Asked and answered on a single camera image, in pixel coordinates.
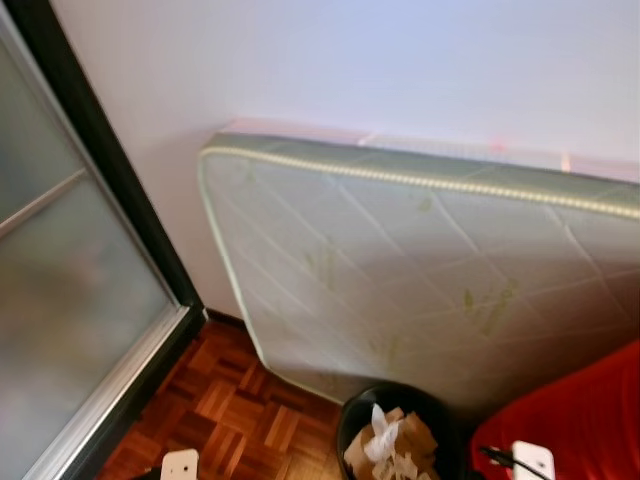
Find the brown cardboard piece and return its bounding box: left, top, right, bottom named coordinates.
left=345, top=408, right=439, bottom=480

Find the large red pillow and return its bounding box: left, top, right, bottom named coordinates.
left=470, top=340, right=640, bottom=480

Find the crumpled white paper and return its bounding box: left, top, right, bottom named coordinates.
left=365, top=403, right=421, bottom=480

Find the black round trash bin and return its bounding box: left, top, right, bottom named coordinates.
left=335, top=382, right=471, bottom=480

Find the frosted glass sliding door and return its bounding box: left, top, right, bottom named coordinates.
left=0, top=0, right=206, bottom=480

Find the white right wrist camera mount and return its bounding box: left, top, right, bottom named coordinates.
left=510, top=441, right=556, bottom=480

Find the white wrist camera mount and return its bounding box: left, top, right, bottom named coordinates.
left=160, top=449, right=199, bottom=480
left=510, top=441, right=556, bottom=480

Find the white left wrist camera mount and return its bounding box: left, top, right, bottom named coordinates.
left=160, top=449, right=199, bottom=480

